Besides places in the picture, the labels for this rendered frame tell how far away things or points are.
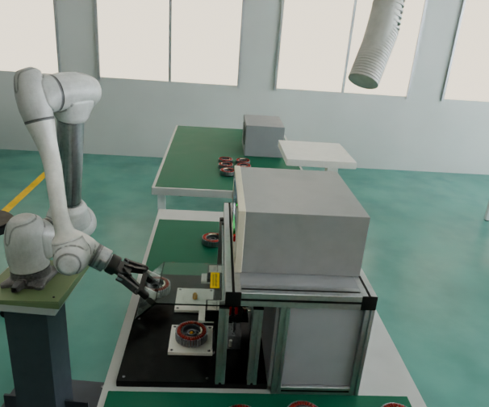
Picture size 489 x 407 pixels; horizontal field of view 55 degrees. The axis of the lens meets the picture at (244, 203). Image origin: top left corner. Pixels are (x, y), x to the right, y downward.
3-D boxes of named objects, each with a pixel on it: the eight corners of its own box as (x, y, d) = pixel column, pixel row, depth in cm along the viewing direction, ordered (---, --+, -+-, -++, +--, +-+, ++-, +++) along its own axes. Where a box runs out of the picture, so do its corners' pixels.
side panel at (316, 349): (270, 394, 147) (280, 307, 135) (269, 387, 150) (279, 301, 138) (357, 396, 149) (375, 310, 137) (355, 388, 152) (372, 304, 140)
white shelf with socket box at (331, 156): (277, 242, 246) (286, 158, 229) (270, 214, 281) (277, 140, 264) (343, 245, 249) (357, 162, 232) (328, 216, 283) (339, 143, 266)
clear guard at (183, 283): (135, 320, 136) (134, 302, 134) (147, 276, 158) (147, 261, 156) (247, 323, 138) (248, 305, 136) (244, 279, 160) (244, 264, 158)
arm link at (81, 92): (37, 242, 205) (79, 225, 222) (60, 260, 198) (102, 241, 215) (35, 67, 168) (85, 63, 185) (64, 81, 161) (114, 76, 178)
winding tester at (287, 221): (234, 272, 143) (238, 211, 135) (231, 215, 183) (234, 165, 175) (360, 277, 145) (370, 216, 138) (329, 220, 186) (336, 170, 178)
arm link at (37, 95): (35, 119, 156) (69, 113, 167) (17, 64, 153) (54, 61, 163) (15, 125, 164) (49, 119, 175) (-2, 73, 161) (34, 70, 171)
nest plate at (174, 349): (167, 354, 157) (167, 351, 157) (171, 327, 171) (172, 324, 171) (212, 355, 158) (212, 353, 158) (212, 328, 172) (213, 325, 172)
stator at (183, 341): (172, 347, 159) (172, 337, 158) (177, 326, 170) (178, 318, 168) (205, 350, 159) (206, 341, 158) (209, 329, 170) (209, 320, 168)
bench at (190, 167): (152, 285, 337) (151, 186, 309) (175, 193, 508) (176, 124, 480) (303, 291, 344) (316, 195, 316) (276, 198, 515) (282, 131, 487)
